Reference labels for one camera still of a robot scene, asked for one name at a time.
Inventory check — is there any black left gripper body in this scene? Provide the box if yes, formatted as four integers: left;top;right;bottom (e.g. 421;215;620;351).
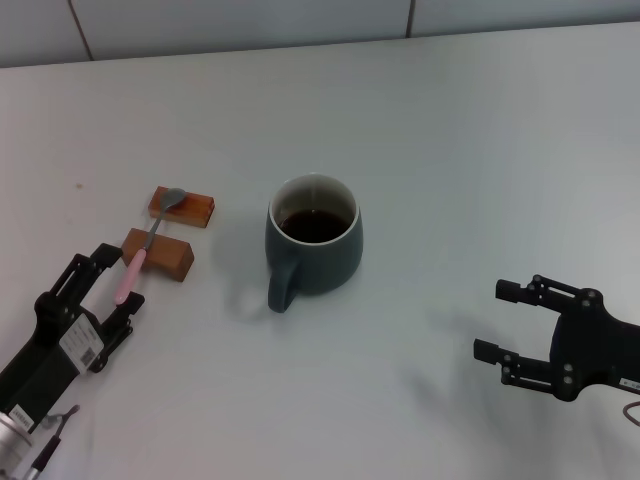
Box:
0;291;109;432

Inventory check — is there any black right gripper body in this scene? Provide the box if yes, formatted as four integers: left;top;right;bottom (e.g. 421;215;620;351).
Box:
549;289;640;403

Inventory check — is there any pink handled metal spoon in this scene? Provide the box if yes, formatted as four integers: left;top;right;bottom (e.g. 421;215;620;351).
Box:
114;187;187;306

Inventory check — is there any grey cup with coffee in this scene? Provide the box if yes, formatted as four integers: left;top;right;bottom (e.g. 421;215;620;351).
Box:
264;172;365;314

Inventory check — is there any brown arched wooden block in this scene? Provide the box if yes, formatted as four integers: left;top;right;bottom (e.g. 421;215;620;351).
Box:
121;227;195;284

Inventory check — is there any flat orange wooden block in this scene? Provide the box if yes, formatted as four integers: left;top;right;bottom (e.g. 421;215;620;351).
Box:
147;186;217;230

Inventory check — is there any left gripper cable with connector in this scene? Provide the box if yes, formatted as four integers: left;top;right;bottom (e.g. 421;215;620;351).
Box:
27;403;82;480

